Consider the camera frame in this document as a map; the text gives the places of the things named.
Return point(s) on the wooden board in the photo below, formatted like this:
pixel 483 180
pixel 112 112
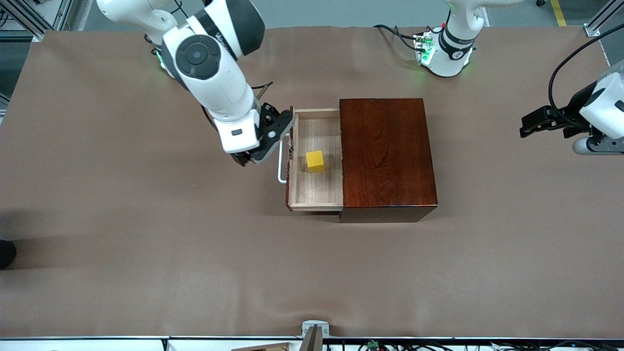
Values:
pixel 268 347

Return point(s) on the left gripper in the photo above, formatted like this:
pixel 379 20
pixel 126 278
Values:
pixel 574 110

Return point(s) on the aluminium frame profile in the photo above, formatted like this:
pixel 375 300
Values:
pixel 604 19
pixel 29 14

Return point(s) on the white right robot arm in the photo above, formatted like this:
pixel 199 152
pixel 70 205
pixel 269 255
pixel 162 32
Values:
pixel 209 73

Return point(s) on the yellow cube block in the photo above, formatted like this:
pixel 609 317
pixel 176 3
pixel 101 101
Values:
pixel 315 162

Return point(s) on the black round knob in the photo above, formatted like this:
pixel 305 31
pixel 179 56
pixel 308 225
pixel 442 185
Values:
pixel 6 254

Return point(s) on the yellow floor tape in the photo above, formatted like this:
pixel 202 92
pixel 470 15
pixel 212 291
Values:
pixel 558 12

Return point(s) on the dark wooden drawer cabinet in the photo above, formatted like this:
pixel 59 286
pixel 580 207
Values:
pixel 385 156

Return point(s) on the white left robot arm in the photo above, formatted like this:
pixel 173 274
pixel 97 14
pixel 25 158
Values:
pixel 448 58

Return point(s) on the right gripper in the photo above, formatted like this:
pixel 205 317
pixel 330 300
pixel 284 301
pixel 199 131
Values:
pixel 242 158

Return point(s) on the green connector plug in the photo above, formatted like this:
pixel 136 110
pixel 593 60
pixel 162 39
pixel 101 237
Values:
pixel 373 345

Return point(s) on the brown table cover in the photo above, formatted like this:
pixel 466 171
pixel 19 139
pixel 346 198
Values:
pixel 146 243

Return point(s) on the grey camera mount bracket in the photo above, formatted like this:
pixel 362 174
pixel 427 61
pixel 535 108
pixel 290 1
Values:
pixel 314 331

